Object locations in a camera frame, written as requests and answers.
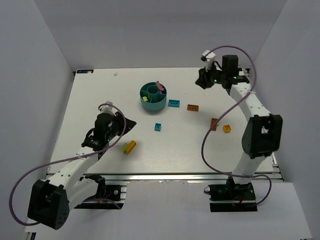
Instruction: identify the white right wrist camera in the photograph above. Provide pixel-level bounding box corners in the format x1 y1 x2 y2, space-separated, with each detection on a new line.
200 50 216 72

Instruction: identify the purple long lego brick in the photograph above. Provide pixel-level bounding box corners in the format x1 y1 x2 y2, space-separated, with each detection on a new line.
155 81 165 92

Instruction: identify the yellow small lego brick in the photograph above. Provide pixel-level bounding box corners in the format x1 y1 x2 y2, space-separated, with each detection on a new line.
223 124 232 133

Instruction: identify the dark orange long lego brick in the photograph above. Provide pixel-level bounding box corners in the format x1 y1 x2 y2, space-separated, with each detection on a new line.
187 104 199 112

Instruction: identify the small teal square lego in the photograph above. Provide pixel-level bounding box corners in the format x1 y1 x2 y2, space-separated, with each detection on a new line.
154 123 162 132

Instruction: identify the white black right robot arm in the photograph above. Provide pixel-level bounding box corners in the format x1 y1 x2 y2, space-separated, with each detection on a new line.
195 51 283 193

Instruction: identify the yellow-orange long lego brick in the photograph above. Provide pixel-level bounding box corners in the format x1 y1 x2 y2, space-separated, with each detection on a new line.
125 140 137 154

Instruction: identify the left blue corner label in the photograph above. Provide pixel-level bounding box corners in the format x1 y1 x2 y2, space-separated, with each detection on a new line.
76 69 94 74

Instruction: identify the aluminium table rail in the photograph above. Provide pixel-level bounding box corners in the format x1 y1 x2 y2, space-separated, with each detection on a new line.
243 67 285 180
47 172 285 182

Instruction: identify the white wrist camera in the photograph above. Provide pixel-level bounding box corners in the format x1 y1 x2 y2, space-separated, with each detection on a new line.
200 50 216 72
98 101 116 116

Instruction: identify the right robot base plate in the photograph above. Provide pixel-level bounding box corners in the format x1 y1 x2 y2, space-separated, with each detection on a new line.
203 183 258 213

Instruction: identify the teal long lego brick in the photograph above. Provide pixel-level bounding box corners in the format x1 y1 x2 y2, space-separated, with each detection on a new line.
168 99 180 108

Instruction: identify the teal round divided container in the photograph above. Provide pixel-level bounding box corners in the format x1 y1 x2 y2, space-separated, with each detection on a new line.
139 82 167 112

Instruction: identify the light green small lego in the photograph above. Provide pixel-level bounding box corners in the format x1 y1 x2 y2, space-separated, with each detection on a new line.
122 143 129 155

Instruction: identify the aluminium right table rail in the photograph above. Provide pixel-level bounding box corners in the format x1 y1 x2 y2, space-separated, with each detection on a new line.
243 67 285 180

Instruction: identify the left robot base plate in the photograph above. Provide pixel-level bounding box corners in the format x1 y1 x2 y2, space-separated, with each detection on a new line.
75 184 127 210

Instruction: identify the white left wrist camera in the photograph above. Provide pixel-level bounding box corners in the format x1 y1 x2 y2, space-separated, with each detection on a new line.
98 101 116 116

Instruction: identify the orange 2x3 lego brick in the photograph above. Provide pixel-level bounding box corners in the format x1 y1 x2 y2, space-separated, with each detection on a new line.
210 118 218 131

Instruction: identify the aluminium front table rail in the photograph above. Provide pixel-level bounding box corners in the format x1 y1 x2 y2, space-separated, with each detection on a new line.
47 172 285 182

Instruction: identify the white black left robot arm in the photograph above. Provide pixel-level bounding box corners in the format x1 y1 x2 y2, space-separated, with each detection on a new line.
27 111 137 230

